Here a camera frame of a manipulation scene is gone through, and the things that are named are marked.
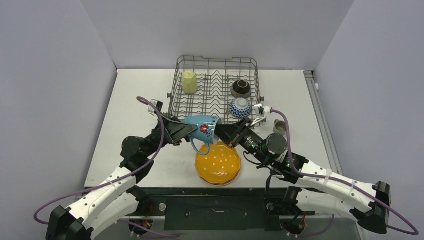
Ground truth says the grey wire dish rack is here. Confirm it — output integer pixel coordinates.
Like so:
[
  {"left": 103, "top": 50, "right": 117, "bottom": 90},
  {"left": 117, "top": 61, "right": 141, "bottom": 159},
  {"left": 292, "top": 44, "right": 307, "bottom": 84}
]
[{"left": 167, "top": 55, "right": 264, "bottom": 124}]

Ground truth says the yellow polka dot plate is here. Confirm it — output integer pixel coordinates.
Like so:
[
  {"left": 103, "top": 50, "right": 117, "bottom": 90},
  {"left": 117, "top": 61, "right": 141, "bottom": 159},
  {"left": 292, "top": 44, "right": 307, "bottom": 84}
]
[{"left": 194, "top": 141, "right": 242, "bottom": 183}]

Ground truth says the blue mug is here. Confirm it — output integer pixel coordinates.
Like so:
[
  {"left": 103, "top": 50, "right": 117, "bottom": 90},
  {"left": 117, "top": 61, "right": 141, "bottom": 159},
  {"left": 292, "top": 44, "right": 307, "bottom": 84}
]
[{"left": 183, "top": 115, "right": 222, "bottom": 156}]

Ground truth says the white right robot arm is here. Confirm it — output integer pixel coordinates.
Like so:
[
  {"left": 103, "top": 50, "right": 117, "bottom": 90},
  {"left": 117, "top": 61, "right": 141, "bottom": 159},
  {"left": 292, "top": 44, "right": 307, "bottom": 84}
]
[{"left": 215, "top": 120, "right": 391, "bottom": 235}]

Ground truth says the dark patterned cream bowl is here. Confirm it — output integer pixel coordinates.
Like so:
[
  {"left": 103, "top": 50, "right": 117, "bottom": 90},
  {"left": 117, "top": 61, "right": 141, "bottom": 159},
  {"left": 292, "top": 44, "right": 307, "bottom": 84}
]
[{"left": 230, "top": 80, "right": 252, "bottom": 99}]

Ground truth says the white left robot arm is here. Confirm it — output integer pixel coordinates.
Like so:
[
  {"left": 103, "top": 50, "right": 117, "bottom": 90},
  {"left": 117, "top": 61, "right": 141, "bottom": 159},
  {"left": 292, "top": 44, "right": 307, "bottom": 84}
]
[{"left": 46, "top": 117, "right": 197, "bottom": 240}]

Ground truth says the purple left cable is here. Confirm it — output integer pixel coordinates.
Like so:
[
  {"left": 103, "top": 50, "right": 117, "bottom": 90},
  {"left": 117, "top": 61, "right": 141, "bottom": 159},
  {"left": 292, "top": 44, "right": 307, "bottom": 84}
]
[{"left": 33, "top": 96, "right": 182, "bottom": 239}]

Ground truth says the pale yellow mug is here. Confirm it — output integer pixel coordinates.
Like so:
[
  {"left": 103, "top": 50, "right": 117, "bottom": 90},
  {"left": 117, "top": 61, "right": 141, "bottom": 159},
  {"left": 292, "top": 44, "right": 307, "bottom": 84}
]
[{"left": 181, "top": 70, "right": 198, "bottom": 95}]

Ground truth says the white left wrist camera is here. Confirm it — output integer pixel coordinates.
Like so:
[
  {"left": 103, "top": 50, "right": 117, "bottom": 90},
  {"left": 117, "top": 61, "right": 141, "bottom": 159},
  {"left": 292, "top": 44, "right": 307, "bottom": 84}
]
[{"left": 147, "top": 99, "right": 163, "bottom": 116}]

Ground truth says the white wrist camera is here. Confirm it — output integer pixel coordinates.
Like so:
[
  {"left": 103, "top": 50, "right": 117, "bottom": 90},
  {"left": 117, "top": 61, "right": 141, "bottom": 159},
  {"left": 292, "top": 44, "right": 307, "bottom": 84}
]
[
  {"left": 147, "top": 99, "right": 163, "bottom": 116},
  {"left": 250, "top": 103, "right": 272, "bottom": 127}
]

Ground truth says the orange patterned small bowl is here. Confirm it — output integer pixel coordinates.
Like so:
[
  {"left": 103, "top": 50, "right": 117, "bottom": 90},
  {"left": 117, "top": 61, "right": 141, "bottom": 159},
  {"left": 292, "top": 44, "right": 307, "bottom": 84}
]
[{"left": 229, "top": 97, "right": 252, "bottom": 119}]

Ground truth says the aluminium side rail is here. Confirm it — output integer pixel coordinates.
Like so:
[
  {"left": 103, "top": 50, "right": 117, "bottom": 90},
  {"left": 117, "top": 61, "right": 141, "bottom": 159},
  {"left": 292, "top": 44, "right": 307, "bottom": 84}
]
[{"left": 303, "top": 70, "right": 343, "bottom": 175}]

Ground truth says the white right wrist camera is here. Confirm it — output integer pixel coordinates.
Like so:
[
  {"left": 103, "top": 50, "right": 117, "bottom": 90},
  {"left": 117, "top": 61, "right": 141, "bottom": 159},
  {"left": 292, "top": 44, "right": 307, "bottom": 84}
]
[{"left": 250, "top": 103, "right": 272, "bottom": 127}]

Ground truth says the black table frame rail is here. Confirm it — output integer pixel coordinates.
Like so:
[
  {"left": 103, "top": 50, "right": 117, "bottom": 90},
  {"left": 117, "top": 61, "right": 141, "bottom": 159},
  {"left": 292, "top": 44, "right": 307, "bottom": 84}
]
[{"left": 81, "top": 187, "right": 319, "bottom": 233}]

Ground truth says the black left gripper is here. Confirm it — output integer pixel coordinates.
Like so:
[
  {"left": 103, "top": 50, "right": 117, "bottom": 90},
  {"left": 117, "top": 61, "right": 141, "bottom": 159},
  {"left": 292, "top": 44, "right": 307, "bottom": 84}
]
[{"left": 142, "top": 112, "right": 205, "bottom": 159}]

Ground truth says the small grey-green mug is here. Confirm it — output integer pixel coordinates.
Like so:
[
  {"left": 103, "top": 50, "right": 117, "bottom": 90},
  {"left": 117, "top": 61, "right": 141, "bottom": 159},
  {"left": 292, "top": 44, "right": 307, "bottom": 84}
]
[{"left": 273, "top": 119, "right": 287, "bottom": 136}]

